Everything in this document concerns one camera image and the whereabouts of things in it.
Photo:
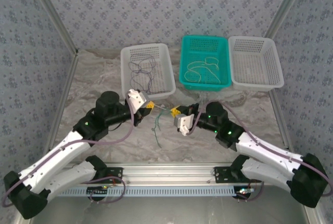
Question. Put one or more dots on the teal perforated plastic basket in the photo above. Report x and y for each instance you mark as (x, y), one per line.
(187, 52)

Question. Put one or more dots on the aluminium mounting rail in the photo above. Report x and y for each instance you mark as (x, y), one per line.
(166, 173)

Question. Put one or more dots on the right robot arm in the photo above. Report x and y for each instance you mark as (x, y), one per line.
(262, 147)

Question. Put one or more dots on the aluminium frame post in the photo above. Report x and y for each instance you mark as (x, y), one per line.
(52, 16)
(286, 8)

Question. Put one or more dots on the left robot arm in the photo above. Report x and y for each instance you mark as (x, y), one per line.
(59, 151)

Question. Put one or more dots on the white perforated plastic basket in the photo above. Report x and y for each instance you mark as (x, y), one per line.
(127, 52)
(273, 60)

